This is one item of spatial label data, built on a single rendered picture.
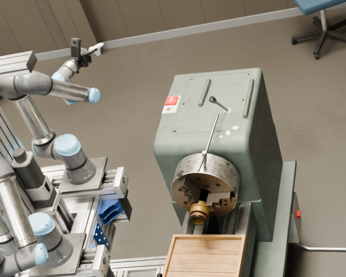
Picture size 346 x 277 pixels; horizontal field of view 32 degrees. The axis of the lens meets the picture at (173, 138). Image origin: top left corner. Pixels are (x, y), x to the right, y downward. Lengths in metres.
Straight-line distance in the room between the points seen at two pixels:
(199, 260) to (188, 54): 3.26
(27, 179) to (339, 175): 2.30
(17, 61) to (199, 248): 1.22
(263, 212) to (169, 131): 0.63
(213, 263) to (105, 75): 3.45
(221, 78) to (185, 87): 0.19
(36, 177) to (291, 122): 2.50
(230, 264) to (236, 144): 0.55
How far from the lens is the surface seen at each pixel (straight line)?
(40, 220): 2.65
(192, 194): 2.78
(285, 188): 3.54
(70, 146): 2.94
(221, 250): 2.88
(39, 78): 2.77
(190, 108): 3.08
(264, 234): 3.26
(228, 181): 2.78
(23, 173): 2.77
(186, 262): 2.89
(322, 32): 5.52
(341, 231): 3.99
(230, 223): 3.01
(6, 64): 2.41
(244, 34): 5.90
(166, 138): 2.95
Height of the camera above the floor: 3.11
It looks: 39 degrees down
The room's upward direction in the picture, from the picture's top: 20 degrees counter-clockwise
